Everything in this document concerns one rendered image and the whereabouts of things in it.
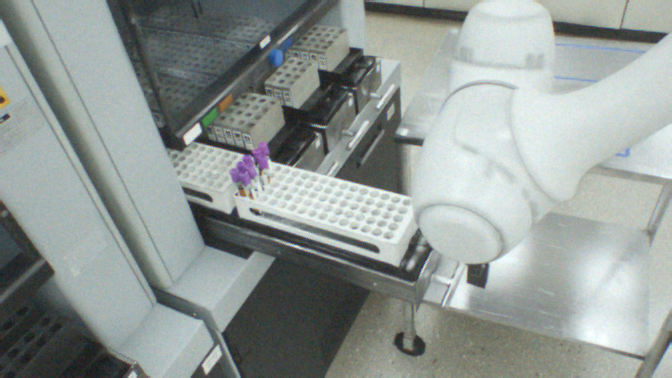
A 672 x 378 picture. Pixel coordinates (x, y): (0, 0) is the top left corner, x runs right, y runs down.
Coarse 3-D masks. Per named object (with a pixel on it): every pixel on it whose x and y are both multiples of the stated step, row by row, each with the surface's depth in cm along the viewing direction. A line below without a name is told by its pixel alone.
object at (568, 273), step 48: (576, 48) 121; (624, 48) 119; (432, 96) 113; (528, 240) 152; (576, 240) 150; (624, 240) 148; (432, 288) 143; (480, 288) 142; (528, 288) 140; (576, 288) 138; (624, 288) 137; (576, 336) 129; (624, 336) 127
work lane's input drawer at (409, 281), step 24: (216, 216) 96; (240, 240) 96; (264, 240) 92; (288, 240) 90; (312, 240) 88; (312, 264) 90; (336, 264) 86; (360, 264) 85; (384, 264) 83; (408, 264) 82; (432, 264) 87; (384, 288) 85; (408, 288) 82; (456, 288) 86
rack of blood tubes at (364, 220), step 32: (288, 192) 90; (320, 192) 89; (352, 192) 89; (384, 192) 87; (288, 224) 89; (320, 224) 84; (352, 224) 83; (384, 224) 83; (416, 224) 86; (384, 256) 82
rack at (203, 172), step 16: (192, 144) 103; (176, 160) 100; (192, 160) 100; (208, 160) 99; (224, 160) 98; (240, 160) 98; (192, 176) 96; (208, 176) 97; (224, 176) 95; (192, 192) 101; (208, 192) 93; (224, 192) 92; (224, 208) 94
